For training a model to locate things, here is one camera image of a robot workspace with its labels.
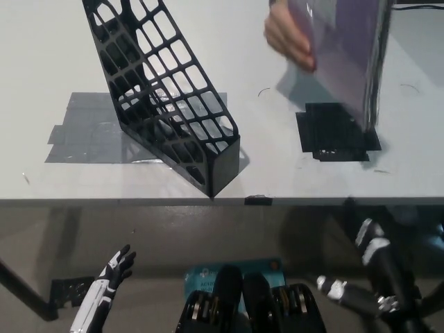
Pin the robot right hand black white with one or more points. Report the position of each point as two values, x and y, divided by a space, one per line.
388 277

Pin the black tape patch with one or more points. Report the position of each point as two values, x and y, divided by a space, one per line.
329 135

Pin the person's bare hand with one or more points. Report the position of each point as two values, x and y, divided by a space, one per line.
284 33

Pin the black plastic magazine stand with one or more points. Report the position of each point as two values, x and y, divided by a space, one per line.
223 163

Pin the black table leg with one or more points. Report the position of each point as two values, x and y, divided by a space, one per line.
24 288
435 298

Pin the grey tape patch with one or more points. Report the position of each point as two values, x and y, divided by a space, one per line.
86 138

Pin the purple spiral notebook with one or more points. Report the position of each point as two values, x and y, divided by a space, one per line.
341 59

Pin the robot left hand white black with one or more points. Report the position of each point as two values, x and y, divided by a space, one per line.
104 288

